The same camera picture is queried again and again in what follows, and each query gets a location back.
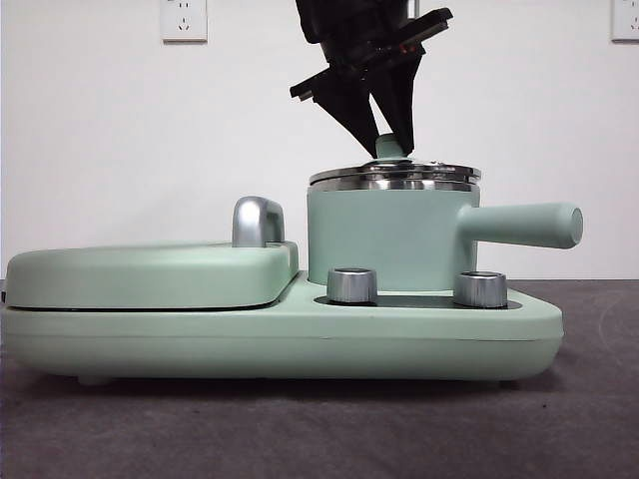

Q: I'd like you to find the white wall socket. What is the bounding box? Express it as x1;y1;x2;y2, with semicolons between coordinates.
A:
611;0;639;43
160;0;209;44

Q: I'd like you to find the mint green breakfast machine base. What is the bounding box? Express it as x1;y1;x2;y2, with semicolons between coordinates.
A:
0;268;564;386

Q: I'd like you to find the glass pot lid green knob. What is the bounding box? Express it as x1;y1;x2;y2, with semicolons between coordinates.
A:
309;134;483;185

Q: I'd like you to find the silver control knob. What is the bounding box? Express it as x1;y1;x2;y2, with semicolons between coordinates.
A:
453;270;509;307
326;267;379;304

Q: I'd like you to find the mint green hinged griddle lid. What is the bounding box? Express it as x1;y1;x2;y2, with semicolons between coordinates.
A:
7;196;303;309

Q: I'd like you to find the mint green pot with handle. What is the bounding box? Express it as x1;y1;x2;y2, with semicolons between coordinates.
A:
307;178;585;294

